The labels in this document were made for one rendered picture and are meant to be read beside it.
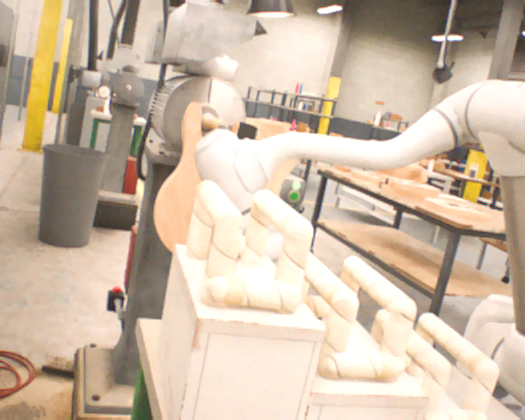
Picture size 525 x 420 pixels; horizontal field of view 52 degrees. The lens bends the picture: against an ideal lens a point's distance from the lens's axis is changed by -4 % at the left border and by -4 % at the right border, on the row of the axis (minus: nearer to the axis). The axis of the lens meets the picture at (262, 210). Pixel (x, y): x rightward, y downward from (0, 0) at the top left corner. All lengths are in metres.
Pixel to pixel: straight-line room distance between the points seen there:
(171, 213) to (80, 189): 2.84
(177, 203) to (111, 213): 3.60
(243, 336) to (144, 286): 1.32
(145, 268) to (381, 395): 1.29
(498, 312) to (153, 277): 1.08
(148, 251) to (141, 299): 0.17
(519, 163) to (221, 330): 0.75
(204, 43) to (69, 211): 3.11
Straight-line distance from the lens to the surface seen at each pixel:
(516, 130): 1.12
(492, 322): 1.52
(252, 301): 0.63
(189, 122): 1.46
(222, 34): 1.37
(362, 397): 0.70
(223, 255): 0.61
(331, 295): 0.70
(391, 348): 0.73
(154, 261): 1.89
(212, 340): 0.61
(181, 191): 1.48
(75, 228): 4.39
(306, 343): 0.64
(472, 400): 0.85
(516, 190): 1.21
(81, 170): 4.26
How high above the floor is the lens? 1.33
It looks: 11 degrees down
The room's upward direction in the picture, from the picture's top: 12 degrees clockwise
